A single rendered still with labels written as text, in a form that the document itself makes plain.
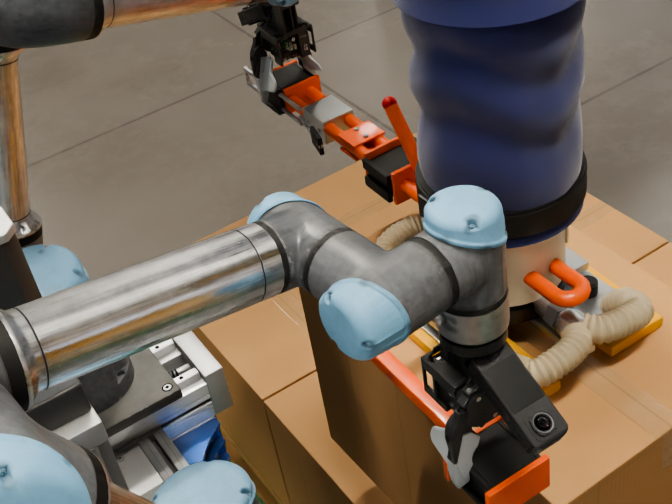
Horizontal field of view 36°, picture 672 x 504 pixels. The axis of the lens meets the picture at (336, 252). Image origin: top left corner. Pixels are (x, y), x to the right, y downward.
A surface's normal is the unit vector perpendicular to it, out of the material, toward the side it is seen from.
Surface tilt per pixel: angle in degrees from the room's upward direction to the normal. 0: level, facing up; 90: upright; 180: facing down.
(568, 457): 0
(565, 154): 76
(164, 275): 28
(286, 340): 0
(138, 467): 0
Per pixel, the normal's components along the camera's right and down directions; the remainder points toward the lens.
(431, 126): -0.94, 0.09
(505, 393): 0.09, -0.46
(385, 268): -0.11, -0.76
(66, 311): 0.28, -0.60
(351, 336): -0.77, 0.47
